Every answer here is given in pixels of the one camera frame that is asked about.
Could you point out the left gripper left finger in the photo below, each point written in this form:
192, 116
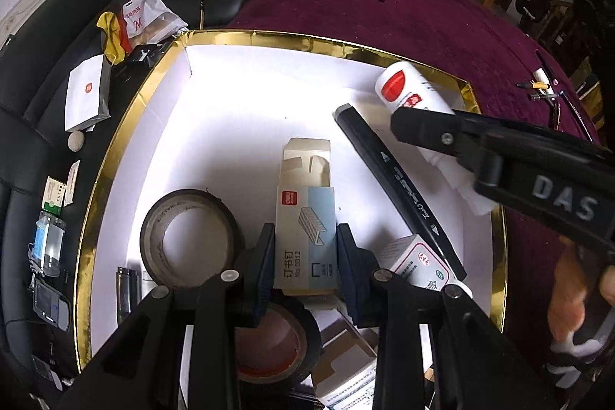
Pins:
138, 367

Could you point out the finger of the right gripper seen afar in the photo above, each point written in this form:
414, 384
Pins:
435, 131

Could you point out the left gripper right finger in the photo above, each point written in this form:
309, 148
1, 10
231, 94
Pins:
475, 365

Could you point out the black art marker printed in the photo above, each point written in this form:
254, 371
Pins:
398, 186

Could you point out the black pen case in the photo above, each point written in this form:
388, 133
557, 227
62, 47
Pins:
128, 292

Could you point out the white red-bordered plaster box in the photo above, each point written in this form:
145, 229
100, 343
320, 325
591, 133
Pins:
415, 261

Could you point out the blue white medicine box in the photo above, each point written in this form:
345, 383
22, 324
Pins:
344, 377

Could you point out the black tape roll red core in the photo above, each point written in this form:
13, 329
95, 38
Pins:
284, 349

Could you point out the white small carton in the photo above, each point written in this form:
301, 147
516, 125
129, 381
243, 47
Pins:
305, 220

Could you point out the person's right hand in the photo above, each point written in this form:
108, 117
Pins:
566, 311

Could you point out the black marker red cap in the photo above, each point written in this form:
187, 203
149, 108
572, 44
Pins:
554, 115

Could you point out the long thin black pen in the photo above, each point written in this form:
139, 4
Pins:
577, 116

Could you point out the grey clear pen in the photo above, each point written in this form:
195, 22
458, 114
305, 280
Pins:
539, 97

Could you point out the yellow black pen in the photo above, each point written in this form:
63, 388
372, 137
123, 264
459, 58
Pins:
532, 86

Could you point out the white small tube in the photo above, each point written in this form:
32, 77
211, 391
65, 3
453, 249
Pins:
539, 75

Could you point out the person in dark clothes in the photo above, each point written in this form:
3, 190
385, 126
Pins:
531, 12

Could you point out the white box on sofa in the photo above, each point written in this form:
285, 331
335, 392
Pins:
87, 94

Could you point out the black leather sofa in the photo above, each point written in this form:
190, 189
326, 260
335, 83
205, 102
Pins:
35, 69

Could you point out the white plastic bag red print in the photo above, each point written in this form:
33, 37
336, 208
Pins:
148, 22

